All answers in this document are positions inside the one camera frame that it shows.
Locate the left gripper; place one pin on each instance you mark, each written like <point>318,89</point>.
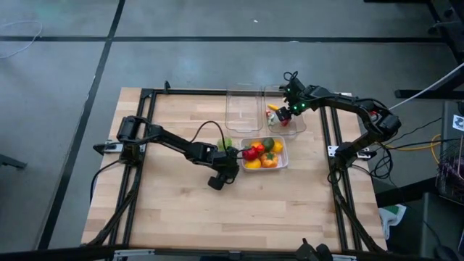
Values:
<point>228,166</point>

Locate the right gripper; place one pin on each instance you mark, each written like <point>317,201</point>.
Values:
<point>284,115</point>

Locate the small red bell pepper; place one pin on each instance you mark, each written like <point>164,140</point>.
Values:
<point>285,123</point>

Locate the small yellow corn cob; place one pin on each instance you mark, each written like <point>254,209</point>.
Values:
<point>273,107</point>

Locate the light green chayote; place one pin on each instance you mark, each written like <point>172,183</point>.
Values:
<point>225,143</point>

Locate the yellow lemon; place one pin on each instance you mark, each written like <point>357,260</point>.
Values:
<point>278,146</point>
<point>253,164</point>

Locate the red apple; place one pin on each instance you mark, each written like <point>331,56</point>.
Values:
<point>250,154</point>

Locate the dark green avocado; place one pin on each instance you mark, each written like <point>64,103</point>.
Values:
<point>268,144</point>

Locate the orange mango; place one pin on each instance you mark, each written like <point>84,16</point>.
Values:
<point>255,143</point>

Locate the small red strawberry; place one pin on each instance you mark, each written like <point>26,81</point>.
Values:
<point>260,148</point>

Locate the orange tomato with green leaf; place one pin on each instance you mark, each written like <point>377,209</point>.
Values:
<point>269,160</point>

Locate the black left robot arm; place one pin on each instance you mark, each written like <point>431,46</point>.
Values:
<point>174,143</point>

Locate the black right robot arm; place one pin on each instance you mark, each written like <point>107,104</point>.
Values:
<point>344,101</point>

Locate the clear container with produce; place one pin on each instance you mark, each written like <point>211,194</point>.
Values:
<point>284,163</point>

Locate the clear plastic bin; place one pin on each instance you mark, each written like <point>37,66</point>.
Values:
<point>299,125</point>
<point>243,108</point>

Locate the black object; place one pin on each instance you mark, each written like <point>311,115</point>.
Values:
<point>311,252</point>

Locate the white and green bag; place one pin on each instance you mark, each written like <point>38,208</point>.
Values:
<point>389,217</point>

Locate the white paper label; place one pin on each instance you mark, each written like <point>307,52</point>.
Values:
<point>458,123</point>

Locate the black stand foot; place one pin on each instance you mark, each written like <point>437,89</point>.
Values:
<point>11,161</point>

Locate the silver mounting bracket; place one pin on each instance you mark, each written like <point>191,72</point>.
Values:
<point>344,257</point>
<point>141,146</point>
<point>332,151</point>
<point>134,253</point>

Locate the black aluminium frame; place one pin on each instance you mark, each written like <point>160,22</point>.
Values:
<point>188,93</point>

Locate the black desk frame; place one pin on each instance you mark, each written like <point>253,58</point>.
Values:
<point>417,94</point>

